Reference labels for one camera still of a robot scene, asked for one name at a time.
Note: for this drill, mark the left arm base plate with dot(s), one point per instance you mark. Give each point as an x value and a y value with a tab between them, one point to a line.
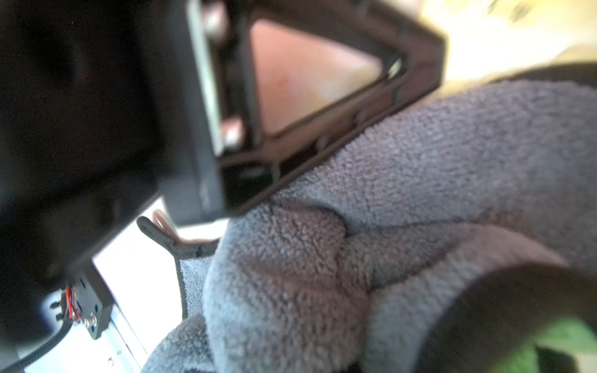
86	300

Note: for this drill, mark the grey microfibre cloth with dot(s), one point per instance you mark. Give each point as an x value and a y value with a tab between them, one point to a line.
456	237

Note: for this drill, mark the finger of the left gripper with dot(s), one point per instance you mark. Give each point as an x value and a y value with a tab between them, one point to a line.
289	82

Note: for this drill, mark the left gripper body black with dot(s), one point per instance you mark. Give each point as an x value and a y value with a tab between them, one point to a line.
104	105

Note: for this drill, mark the yellow picture book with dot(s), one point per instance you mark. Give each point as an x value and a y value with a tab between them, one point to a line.
492	39

